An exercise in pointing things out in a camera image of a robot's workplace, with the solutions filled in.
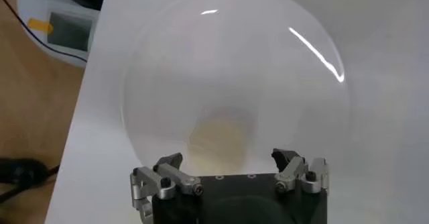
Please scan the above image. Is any black floor cable plug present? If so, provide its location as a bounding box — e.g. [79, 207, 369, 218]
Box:
[0, 157, 60, 203]

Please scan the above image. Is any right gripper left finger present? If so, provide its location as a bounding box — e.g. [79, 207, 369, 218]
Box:
[129, 152, 204, 224]

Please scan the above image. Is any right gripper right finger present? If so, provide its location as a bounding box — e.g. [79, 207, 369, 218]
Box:
[270, 148, 330, 195]

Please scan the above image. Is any large white round plate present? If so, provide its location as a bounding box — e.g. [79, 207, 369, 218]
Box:
[122, 0, 351, 179]

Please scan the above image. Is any thin black floor cable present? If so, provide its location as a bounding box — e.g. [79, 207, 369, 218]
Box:
[0, 0, 89, 63]

